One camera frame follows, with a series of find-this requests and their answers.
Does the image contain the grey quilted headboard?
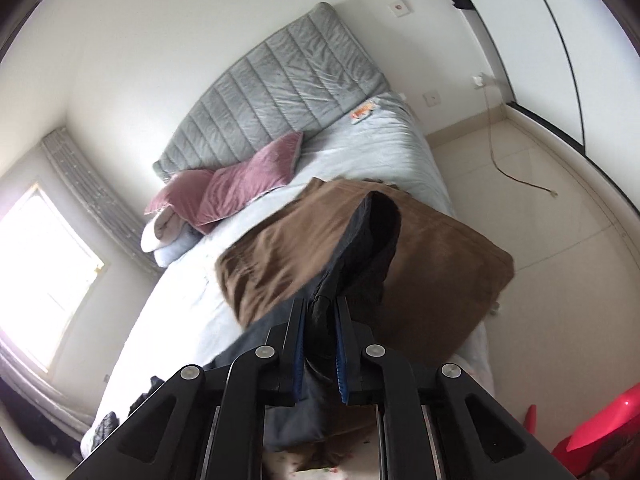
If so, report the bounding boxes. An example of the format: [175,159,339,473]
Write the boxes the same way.
[152,2,391,183]

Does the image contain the light blue pillow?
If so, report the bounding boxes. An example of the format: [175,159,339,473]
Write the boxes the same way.
[152,230,201,267]

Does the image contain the window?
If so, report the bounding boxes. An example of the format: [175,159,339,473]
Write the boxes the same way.
[0,182,106,373]

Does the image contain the white plush pillow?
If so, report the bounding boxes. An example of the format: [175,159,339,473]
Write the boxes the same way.
[140,208,188,253]

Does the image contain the bed with pale sheet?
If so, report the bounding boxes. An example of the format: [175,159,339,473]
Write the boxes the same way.
[80,91,496,461]

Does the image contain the small orange packet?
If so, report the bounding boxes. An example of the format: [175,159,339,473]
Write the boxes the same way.
[349,101,378,123]

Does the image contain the brown garment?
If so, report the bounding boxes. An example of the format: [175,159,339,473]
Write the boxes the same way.
[215,177,516,361]

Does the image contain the cherry print bed sheet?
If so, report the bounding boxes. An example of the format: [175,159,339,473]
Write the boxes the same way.
[262,452,386,480]

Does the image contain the black quilted down jacket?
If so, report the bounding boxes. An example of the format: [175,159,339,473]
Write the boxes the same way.
[90,410,121,453]

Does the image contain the red plastic stool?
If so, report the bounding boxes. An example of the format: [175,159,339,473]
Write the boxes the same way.
[522,385,640,480]

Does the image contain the black padded jacket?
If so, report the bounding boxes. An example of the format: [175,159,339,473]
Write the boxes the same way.
[127,191,403,453]

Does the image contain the dark charger cable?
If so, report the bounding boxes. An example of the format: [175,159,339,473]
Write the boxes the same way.
[482,80,558,198]

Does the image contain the pink velvet pillow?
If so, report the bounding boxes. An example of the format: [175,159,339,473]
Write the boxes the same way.
[145,131,305,235]

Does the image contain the grey lace curtain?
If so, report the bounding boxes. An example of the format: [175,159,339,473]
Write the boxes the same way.
[41,128,163,275]
[0,335,96,441]

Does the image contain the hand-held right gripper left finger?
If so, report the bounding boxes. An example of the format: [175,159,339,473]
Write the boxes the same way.
[65,297,307,480]

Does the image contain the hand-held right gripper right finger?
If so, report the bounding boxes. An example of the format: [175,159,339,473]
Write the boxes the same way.
[334,297,581,480]

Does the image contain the white sliding wardrobe doors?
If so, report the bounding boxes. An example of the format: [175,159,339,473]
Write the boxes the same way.
[437,0,640,191]

